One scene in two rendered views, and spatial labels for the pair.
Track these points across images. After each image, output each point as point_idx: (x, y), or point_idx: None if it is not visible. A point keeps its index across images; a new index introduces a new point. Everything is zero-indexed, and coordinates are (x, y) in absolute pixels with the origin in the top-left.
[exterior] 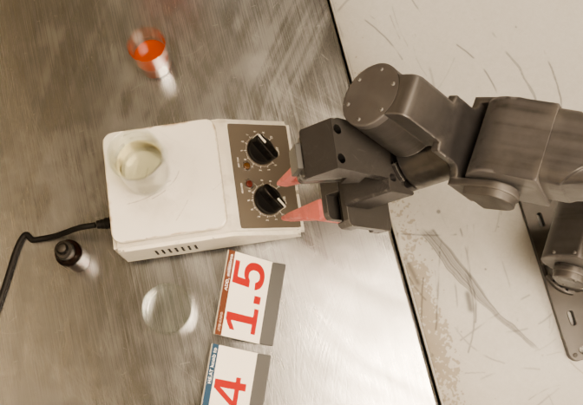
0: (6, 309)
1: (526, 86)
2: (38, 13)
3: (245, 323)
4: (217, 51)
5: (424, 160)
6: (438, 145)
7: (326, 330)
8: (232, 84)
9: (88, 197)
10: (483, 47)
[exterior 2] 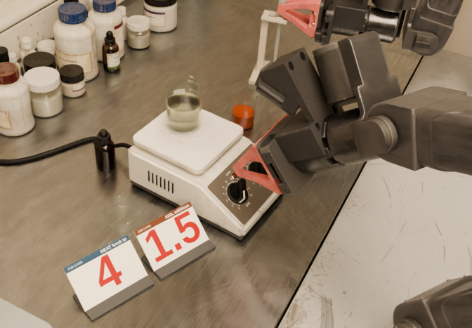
0: (46, 159)
1: (468, 272)
2: (206, 75)
3: (158, 249)
4: None
5: (346, 120)
6: (360, 85)
7: (203, 298)
8: None
9: None
10: (453, 234)
